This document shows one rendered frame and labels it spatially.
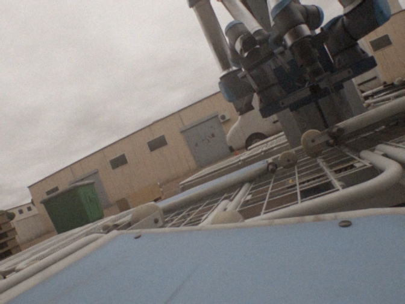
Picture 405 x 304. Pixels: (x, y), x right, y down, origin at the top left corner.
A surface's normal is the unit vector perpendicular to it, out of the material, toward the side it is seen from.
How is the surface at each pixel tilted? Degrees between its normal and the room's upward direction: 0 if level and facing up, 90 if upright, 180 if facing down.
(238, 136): 90
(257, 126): 89
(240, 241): 8
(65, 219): 94
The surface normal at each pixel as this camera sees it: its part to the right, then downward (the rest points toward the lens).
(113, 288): -0.29, -0.95
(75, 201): -0.03, 0.07
